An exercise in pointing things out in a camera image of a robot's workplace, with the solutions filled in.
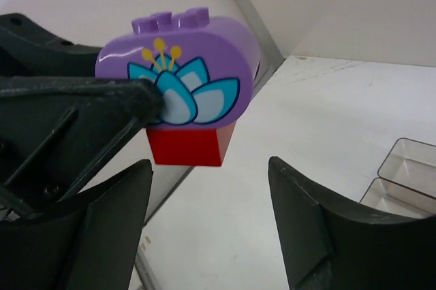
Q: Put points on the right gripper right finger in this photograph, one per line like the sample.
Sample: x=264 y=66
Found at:
x=329 y=241

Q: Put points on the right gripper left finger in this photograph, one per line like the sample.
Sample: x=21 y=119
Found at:
x=88 y=241

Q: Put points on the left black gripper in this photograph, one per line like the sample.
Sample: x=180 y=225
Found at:
x=58 y=132

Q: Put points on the red rectangular lego brick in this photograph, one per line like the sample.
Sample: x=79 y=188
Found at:
x=190 y=147

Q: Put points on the purple lotus lego brick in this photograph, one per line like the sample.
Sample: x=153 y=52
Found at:
x=204 y=66

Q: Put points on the clear bin first row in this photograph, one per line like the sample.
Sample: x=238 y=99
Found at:
x=410 y=163

